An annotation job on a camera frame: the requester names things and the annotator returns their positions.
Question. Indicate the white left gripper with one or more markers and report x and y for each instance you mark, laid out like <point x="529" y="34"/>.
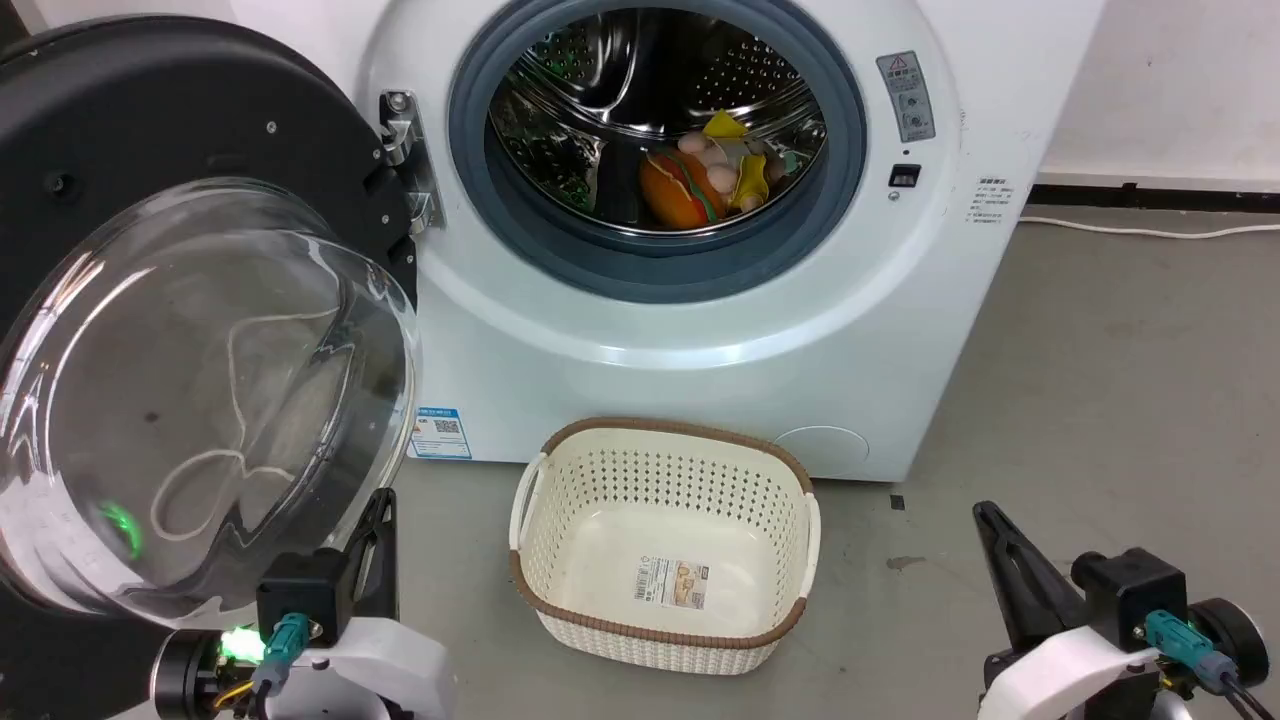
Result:
<point x="395" y="670"/>

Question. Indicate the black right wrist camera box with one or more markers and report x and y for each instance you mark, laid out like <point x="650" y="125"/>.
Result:
<point x="1130" y="592"/>

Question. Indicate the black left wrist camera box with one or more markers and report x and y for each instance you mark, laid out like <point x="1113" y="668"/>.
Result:
<point x="300" y="590"/>

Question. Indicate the metal door hinge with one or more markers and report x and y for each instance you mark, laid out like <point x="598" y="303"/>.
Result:
<point x="408" y="150"/>

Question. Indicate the white front-load washing machine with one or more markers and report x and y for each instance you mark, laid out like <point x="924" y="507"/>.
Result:
<point x="760" y="340"/>

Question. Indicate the hamburger plush toy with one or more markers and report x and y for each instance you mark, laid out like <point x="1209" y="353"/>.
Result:
<point x="678" y="192"/>

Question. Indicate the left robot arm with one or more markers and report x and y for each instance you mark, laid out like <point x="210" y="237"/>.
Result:
<point x="185" y="672"/>

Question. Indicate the round filter cover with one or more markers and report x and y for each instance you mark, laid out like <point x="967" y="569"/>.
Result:
<point x="825" y="452"/>

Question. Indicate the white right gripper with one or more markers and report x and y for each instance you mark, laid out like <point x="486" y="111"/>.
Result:
<point x="1060" y="672"/>

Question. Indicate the doll with yellow clothes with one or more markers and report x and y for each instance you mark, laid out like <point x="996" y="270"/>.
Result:
<point x="745" y="165"/>

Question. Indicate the paper label in basket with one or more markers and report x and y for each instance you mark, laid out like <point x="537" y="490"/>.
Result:
<point x="672" y="583"/>

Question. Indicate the cream plastic laundry basket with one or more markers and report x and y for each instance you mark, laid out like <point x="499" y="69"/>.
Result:
<point x="660" y="530"/>

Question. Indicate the grey warning label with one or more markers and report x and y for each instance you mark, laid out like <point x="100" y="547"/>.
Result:
<point x="906" y="96"/>

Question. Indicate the stainless steel drum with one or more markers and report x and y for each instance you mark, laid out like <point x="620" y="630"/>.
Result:
<point x="600" y="80"/>

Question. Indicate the black washer door with glass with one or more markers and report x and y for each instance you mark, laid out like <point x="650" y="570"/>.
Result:
<point x="150" y="130"/>

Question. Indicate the black baseboard strip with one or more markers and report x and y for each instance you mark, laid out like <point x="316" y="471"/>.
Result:
<point x="1160" y="192"/>

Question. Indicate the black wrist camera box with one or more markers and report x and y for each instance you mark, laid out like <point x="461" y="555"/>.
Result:
<point x="1130" y="592"/>
<point x="300" y="590"/>

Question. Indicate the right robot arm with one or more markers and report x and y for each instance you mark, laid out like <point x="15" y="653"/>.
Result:
<point x="1235" y="640"/>

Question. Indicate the blue energy sticker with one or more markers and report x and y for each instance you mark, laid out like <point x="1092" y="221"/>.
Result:
<point x="441" y="432"/>

